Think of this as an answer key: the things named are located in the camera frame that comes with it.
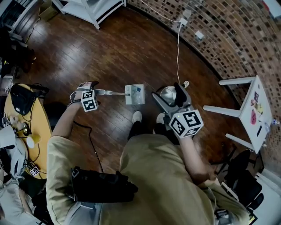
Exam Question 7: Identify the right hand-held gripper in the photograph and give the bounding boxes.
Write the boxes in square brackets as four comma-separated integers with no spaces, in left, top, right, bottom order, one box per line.
[151,82,204,139]

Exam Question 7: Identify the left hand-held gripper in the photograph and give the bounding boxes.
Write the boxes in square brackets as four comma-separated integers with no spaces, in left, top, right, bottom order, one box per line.
[69,80,101,113]

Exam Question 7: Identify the metal bucket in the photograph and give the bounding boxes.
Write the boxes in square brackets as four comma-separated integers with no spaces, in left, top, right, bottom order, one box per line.
[159,86,179,107]

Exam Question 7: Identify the white long-handled dustpan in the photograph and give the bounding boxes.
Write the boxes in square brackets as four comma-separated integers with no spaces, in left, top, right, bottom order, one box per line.
[94,84,146,105]

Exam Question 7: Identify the person's right forearm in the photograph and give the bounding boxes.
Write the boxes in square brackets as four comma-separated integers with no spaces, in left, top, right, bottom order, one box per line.
[179,136,217,187]

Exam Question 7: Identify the person's left forearm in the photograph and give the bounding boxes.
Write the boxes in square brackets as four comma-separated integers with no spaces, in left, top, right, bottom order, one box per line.
[50,103,85,141]

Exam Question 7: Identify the person's left white shoe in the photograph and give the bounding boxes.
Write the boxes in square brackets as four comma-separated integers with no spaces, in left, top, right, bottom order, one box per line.
[132,111,143,123]

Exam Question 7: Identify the person's black trousers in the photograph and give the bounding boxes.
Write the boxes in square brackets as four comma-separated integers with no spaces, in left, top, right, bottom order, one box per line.
[127,120,176,143]

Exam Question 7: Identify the round wooden table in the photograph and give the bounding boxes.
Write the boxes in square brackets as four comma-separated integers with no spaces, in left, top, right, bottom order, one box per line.
[4,83,66,180]

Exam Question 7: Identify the black bag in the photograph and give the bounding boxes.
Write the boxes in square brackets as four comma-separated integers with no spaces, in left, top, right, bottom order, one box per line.
[10,83,50,116]

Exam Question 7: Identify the yellow paper cup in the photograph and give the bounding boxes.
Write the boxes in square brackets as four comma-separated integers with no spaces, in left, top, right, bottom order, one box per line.
[26,134,42,148]

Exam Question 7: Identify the small brass object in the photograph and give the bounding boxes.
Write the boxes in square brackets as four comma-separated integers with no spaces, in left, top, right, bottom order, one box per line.
[16,122,31,135]

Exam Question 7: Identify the person's beige shirt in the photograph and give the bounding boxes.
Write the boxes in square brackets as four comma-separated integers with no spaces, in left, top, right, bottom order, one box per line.
[46,134,251,225]

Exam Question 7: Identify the pink packet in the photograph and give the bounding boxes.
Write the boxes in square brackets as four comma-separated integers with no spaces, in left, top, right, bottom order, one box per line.
[250,109,258,125]

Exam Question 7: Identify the dark printed cards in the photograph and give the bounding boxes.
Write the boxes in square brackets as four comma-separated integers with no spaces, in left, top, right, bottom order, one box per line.
[251,91,260,107]

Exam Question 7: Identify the white shelf unit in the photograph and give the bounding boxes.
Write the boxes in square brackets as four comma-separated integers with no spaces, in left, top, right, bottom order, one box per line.
[51,0,127,30]

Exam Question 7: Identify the yellow wrapper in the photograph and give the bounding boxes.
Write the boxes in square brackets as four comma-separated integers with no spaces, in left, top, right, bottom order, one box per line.
[254,102,264,115]

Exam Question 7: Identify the black jacket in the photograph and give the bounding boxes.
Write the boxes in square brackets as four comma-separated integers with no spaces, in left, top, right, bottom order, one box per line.
[0,26,36,77]

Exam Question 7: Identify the white rectangular table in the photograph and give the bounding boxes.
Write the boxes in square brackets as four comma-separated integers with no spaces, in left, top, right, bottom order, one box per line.
[202,75,274,154]

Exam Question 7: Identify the black chest pack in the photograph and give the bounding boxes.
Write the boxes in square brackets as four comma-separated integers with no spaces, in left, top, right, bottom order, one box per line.
[70,167,139,204]

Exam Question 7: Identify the cardboard box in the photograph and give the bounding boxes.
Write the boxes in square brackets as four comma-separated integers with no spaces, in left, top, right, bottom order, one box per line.
[39,0,59,22]

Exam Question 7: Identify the white lamp shade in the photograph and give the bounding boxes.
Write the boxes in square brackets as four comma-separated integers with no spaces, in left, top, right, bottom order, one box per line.
[0,125,17,149]

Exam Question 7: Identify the spare white gripper device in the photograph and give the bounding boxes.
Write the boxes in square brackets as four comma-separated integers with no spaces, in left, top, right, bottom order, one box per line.
[6,140,40,180]

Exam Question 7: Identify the small clear water bottle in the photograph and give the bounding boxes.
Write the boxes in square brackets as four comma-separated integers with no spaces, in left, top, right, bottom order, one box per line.
[264,120,281,130]

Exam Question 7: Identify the black office chair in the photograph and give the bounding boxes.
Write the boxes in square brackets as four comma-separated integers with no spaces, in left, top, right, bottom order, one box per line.
[209,144,265,209]

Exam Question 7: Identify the black metal railing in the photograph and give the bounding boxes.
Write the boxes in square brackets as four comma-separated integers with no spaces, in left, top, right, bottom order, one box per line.
[0,0,38,29]

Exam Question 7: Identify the grey chest harness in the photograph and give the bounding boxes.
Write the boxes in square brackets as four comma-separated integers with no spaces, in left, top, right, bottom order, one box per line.
[80,202,233,225]

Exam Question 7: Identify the white cabinet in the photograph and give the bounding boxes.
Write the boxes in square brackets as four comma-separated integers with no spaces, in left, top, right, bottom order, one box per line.
[256,169,281,225]

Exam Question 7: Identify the white power cable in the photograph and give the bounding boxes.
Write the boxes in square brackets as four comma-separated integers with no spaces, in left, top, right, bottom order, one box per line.
[177,22,190,88]

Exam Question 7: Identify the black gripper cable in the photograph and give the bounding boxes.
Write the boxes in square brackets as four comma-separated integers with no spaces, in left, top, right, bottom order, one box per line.
[73,120,104,174]

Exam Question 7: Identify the thin white strung cable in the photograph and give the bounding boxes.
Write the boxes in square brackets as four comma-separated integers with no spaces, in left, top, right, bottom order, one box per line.
[140,0,183,22]

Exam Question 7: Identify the white wall board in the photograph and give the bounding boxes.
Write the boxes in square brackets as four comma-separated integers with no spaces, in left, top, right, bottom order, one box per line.
[262,0,281,18]

